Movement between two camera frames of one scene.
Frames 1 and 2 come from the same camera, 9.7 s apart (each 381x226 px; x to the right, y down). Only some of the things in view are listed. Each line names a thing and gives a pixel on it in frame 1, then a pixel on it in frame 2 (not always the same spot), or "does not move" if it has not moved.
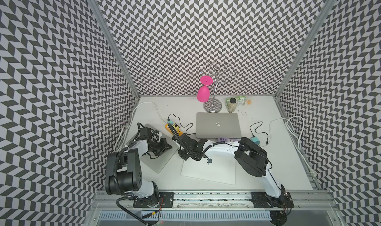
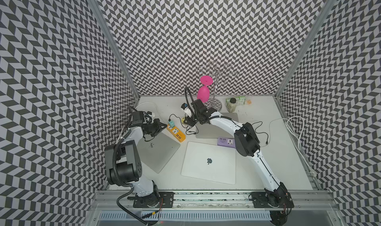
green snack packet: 240,100 does not move
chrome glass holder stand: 214,105 does not move
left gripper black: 164,146 → 158,128
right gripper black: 182,155 → 190,122
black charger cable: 267,142 does not move
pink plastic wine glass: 203,93 does not move
